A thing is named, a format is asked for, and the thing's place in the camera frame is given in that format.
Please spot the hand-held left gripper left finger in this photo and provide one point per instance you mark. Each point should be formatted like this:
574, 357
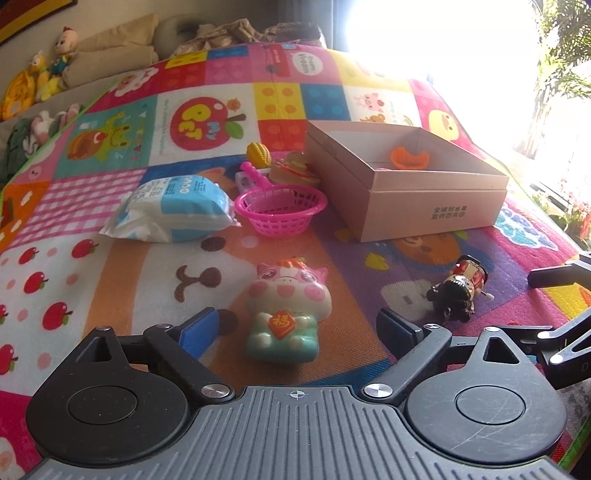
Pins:
198, 332

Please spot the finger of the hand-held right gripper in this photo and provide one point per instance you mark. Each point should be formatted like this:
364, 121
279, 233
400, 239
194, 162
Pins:
558, 274
572, 337

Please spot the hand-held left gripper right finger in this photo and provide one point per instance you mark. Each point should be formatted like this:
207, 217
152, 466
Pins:
392, 330

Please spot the red black wind-up toy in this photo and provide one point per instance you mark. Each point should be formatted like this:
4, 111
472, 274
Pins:
461, 286

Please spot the pink pig squishy toy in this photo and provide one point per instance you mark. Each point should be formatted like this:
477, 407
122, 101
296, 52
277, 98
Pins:
286, 314

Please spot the blue white tissue pack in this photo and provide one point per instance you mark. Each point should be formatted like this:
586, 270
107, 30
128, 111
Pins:
171, 207

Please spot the tan cardboard box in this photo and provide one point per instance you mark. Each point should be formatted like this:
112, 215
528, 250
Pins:
406, 198

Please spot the pink plastic toy basket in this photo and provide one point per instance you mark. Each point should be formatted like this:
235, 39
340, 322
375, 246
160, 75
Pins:
279, 218

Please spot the white pink toy block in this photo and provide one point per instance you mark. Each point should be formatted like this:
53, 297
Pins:
241, 182

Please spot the pink toy spatula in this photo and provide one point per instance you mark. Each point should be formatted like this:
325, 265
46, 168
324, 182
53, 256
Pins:
256, 175

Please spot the toy burger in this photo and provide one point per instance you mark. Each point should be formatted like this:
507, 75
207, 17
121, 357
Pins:
293, 170

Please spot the yellow toy corn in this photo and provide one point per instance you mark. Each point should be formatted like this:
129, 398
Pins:
258, 153

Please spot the colourful cartoon play mat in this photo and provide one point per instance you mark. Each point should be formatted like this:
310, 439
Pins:
138, 286

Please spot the orange toy piece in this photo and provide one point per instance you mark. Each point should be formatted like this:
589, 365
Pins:
411, 158

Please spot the green plant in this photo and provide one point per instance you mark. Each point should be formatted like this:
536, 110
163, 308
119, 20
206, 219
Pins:
570, 50

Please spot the white pink bunny plush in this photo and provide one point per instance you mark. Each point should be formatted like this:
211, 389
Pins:
42, 124

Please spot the green cloth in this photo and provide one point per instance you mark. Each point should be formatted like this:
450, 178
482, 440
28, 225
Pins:
11, 150

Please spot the beige pillows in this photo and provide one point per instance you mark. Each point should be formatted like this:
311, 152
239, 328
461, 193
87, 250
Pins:
115, 48

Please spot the orange yellow plush toy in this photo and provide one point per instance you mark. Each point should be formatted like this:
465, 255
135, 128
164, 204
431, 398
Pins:
14, 94

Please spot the brown printed cloth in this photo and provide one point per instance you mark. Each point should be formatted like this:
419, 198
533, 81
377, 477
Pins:
235, 32

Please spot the grey neck pillow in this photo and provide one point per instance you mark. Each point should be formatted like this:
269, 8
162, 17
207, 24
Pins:
178, 30

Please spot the red-haired plush doll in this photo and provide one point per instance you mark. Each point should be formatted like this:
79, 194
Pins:
59, 48

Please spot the dark framed wall picture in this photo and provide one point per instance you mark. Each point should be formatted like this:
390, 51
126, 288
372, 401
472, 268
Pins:
27, 16

